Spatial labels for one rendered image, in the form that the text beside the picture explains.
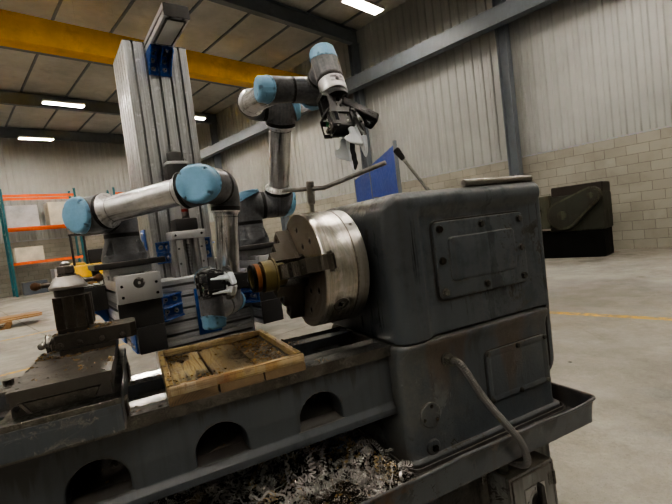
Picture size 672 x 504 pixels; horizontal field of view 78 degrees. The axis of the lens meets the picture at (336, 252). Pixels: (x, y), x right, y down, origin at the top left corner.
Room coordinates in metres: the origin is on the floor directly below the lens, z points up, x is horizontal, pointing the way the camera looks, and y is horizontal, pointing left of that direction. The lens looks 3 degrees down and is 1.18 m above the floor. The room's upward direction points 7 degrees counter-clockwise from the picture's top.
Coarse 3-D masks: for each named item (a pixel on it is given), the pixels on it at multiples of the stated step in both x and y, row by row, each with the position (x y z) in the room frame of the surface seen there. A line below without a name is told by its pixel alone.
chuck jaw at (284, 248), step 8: (280, 232) 1.21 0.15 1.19; (288, 232) 1.21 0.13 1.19; (280, 240) 1.19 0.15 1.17; (288, 240) 1.19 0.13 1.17; (272, 248) 1.18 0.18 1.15; (280, 248) 1.17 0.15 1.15; (288, 248) 1.17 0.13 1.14; (272, 256) 1.14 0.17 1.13; (280, 256) 1.15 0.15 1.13; (288, 256) 1.15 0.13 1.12; (296, 256) 1.16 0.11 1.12
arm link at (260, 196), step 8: (240, 192) 1.74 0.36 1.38; (248, 192) 1.74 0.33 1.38; (256, 192) 1.77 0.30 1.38; (240, 200) 1.74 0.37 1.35; (248, 200) 1.74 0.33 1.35; (256, 200) 1.76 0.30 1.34; (264, 200) 1.77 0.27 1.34; (240, 208) 1.74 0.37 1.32; (248, 208) 1.74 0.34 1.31; (256, 208) 1.75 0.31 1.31; (264, 208) 1.77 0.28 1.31; (240, 216) 1.74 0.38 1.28; (248, 216) 1.74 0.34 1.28; (256, 216) 1.76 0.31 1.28; (264, 216) 1.79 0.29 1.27
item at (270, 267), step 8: (256, 264) 1.09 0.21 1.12; (264, 264) 1.09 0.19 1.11; (272, 264) 1.09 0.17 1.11; (280, 264) 1.11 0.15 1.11; (248, 272) 1.11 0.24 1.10; (256, 272) 1.07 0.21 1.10; (264, 272) 1.07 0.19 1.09; (272, 272) 1.08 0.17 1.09; (248, 280) 1.12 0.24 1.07; (256, 280) 1.06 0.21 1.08; (264, 280) 1.07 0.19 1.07; (272, 280) 1.08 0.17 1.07; (280, 280) 1.10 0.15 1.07; (256, 288) 1.07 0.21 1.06; (264, 288) 1.09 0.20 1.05; (272, 288) 1.09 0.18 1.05
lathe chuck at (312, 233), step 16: (288, 224) 1.21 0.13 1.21; (304, 224) 1.10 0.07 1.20; (320, 224) 1.08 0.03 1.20; (336, 224) 1.09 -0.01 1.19; (304, 240) 1.12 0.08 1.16; (320, 240) 1.04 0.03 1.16; (336, 240) 1.05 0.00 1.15; (304, 256) 1.13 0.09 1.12; (336, 256) 1.03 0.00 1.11; (352, 256) 1.05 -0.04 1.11; (320, 272) 1.04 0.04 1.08; (336, 272) 1.03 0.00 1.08; (352, 272) 1.05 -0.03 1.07; (320, 288) 1.06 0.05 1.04; (336, 288) 1.03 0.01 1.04; (352, 288) 1.05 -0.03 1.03; (320, 304) 1.07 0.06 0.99; (352, 304) 1.08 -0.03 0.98; (304, 320) 1.19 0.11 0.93; (320, 320) 1.08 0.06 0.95; (336, 320) 1.13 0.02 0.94
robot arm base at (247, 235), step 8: (240, 224) 1.74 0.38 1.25; (248, 224) 1.74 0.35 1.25; (256, 224) 1.75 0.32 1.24; (240, 232) 1.74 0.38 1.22; (248, 232) 1.73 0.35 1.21; (256, 232) 1.74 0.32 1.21; (264, 232) 1.79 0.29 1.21; (240, 240) 1.73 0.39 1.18; (248, 240) 1.72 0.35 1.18; (256, 240) 1.73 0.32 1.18; (264, 240) 1.75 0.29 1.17
